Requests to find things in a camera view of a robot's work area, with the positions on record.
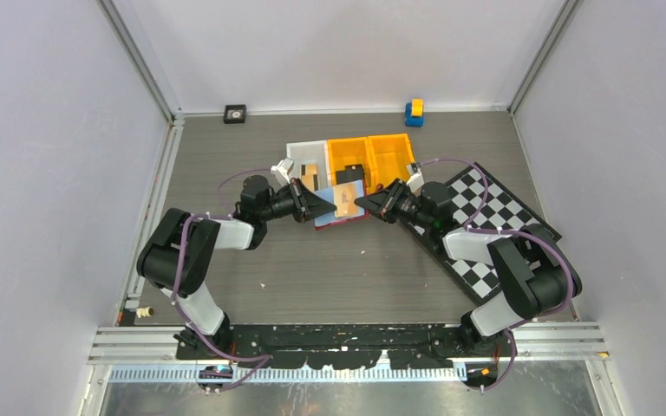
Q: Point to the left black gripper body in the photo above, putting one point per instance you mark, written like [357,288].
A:
[289,203]

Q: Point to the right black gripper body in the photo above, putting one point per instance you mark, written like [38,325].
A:
[402,204]

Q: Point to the red card holder wallet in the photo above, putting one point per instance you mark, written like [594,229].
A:
[329,219]

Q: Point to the orange gold credit card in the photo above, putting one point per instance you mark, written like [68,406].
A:
[309,169]

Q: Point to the dark grey credit card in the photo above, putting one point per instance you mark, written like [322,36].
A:
[350,173]

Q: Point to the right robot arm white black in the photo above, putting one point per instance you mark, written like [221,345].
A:
[533,274]

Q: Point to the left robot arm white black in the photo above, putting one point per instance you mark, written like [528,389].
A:
[176,258]

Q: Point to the orange bin with cards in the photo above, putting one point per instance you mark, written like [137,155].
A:
[348,152]

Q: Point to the empty orange bin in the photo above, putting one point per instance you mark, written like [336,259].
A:
[391,156]

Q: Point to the white plastic bin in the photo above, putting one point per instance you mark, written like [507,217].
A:
[310,153]

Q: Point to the black white checkerboard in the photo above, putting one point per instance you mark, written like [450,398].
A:
[503,208]

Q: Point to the blue yellow toy block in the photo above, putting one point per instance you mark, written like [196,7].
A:
[414,113]

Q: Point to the small black square box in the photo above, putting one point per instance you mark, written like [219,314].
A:
[235,114]

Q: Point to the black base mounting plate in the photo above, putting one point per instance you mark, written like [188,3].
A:
[342,346]

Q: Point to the small beige spool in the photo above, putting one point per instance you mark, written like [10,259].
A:
[143,312]

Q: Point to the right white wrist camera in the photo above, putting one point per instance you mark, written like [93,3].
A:
[415,181]

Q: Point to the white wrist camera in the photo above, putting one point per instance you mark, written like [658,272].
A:
[282,171]
[415,181]

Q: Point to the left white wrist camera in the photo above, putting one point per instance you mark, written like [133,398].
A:
[282,171]

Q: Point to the aluminium rail frame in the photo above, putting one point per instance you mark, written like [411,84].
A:
[148,355]

